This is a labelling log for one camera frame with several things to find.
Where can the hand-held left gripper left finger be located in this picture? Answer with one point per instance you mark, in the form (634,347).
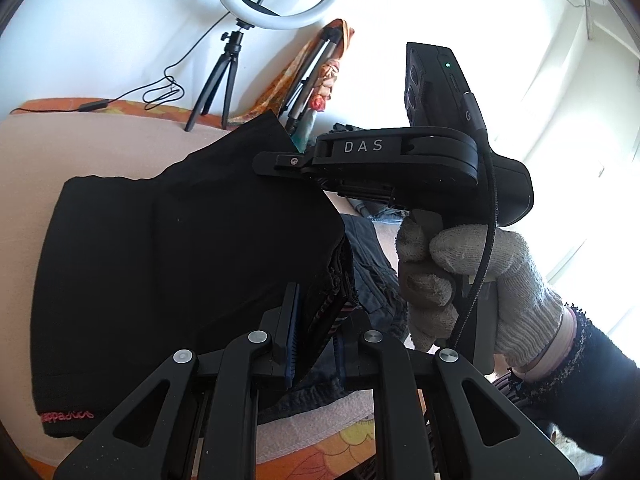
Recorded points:
(294,340)

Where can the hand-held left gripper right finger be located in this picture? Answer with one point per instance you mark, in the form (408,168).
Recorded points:
(341,360)

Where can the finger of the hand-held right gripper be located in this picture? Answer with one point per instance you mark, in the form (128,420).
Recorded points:
(285,162)

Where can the black pants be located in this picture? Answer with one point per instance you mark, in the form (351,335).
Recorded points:
(150,260)

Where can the person's right forearm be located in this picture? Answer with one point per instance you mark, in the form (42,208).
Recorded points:
(590,360)

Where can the person's right hand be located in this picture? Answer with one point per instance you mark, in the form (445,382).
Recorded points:
(520,290)

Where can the teal patterned cloth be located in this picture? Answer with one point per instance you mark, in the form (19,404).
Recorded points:
(305,132)

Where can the blue jeans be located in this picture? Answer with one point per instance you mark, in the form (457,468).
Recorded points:
(380,210)

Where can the folded tripod with orange cloth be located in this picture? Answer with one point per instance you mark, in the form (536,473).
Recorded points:
(280,80)

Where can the folded grey tripod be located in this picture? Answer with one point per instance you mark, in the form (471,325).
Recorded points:
(312,75)

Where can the grey folded clothes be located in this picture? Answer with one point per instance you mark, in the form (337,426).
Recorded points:
(375,270)

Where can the black tripod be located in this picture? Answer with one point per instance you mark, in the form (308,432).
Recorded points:
(230,60)

